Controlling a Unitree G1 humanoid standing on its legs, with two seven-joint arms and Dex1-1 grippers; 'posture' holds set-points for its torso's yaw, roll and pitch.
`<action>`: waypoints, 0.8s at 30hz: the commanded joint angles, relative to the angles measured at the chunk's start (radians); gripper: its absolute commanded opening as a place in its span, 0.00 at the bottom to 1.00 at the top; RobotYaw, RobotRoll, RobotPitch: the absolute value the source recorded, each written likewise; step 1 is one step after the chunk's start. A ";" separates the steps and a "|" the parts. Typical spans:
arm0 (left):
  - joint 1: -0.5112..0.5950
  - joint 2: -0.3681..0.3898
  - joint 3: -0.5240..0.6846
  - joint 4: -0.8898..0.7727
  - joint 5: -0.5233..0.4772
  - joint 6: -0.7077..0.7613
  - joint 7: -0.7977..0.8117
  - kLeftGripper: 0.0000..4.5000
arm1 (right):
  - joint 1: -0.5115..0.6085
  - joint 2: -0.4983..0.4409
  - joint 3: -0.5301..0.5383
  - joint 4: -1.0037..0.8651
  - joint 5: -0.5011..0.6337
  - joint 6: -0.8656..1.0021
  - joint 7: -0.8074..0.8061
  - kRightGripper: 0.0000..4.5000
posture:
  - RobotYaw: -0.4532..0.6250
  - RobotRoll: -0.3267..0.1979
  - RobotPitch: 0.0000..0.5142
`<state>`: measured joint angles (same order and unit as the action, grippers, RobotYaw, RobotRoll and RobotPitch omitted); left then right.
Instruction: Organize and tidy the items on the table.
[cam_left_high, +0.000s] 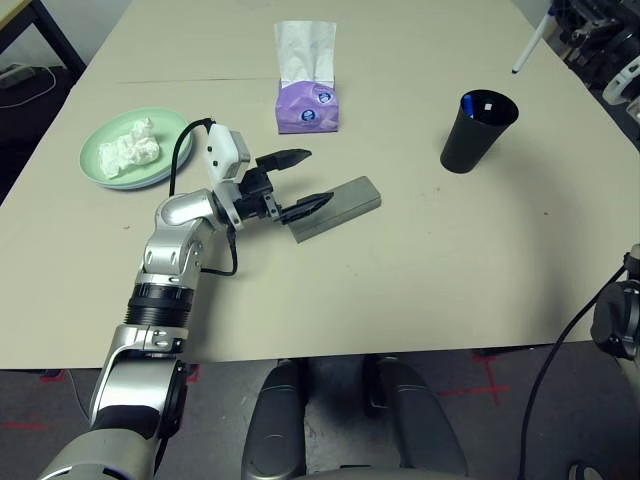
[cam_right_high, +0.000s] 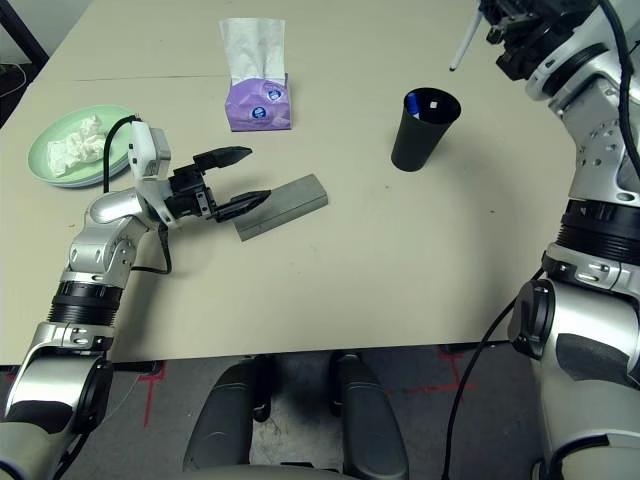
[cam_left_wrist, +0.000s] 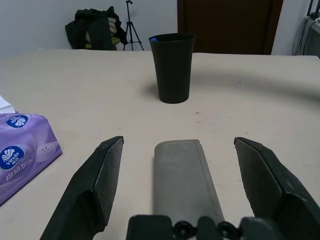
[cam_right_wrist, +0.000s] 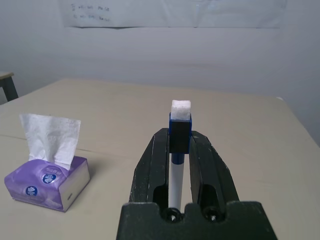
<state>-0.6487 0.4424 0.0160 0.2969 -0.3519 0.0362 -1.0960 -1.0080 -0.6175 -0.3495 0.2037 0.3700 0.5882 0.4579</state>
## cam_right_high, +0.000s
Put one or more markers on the light green plate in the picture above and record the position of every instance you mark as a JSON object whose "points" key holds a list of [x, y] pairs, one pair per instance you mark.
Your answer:
{"points": [[37, 152]]}

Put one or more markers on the grey glasses case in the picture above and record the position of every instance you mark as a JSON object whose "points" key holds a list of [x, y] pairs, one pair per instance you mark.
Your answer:
{"points": [[295, 197]]}

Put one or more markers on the dark grey robot left leg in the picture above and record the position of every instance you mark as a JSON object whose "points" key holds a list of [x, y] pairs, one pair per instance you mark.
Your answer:
{"points": [[225, 420]]}

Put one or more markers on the purple tissue pack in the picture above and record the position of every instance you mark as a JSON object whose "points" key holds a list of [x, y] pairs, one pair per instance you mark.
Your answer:
{"points": [[252, 107]]}

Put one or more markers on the dark grey robot leg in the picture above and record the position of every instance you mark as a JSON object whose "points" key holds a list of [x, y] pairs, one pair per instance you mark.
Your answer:
{"points": [[225, 420], [370, 425]]}

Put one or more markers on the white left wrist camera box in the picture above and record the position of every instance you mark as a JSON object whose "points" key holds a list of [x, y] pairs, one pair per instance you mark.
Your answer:
{"points": [[142, 145]]}

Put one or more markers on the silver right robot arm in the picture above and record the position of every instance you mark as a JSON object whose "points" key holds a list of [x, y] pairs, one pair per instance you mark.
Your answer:
{"points": [[590, 150]]}

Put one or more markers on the light blue plate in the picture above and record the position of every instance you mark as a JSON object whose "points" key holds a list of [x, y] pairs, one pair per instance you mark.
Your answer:
{"points": [[75, 185]]}

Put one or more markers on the black table foot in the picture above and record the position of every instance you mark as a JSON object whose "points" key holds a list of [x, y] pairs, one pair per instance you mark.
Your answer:
{"points": [[135, 369]]}

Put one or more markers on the side table black frame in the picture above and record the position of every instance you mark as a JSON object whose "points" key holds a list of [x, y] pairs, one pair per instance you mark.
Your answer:
{"points": [[25, 32]]}

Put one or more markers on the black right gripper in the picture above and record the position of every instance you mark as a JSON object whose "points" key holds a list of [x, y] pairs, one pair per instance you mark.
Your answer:
{"points": [[522, 17]]}

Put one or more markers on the dark grey robot right leg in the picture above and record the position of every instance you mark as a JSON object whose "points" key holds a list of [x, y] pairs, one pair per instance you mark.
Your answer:
{"points": [[370, 425]]}

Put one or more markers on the white tissue sheet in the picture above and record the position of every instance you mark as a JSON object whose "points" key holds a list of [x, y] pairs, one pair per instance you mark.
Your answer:
{"points": [[250, 50]]}

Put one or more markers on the blue capped whiteboard marker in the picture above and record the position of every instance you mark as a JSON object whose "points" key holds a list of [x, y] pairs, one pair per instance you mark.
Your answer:
{"points": [[465, 42]]}

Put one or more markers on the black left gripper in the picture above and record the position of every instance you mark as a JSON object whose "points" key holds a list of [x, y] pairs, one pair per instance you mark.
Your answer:
{"points": [[187, 192]]}

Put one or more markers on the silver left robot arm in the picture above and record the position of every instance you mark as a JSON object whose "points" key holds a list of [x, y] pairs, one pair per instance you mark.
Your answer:
{"points": [[110, 210]]}

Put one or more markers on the black plastic cup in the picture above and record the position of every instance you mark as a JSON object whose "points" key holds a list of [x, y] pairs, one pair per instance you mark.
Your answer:
{"points": [[415, 147]]}

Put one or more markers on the blue marker pen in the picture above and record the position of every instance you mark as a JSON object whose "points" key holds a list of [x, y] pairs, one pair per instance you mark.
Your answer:
{"points": [[413, 105]]}

